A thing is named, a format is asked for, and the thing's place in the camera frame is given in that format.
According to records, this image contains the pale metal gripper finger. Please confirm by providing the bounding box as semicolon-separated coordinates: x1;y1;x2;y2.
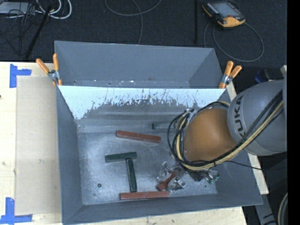
168;177;188;192
156;162;174;182

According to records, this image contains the short red-brown block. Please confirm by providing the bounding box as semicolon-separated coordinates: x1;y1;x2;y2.
156;171;178;192

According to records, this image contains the dark green flat block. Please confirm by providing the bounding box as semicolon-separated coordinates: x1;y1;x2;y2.
105;151;138;163
125;158;138;193

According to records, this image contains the grey metal bin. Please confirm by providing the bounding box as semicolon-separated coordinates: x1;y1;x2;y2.
53;40;264;225

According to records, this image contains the pale wood flat board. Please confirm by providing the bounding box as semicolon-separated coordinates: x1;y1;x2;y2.
14;75;62;217

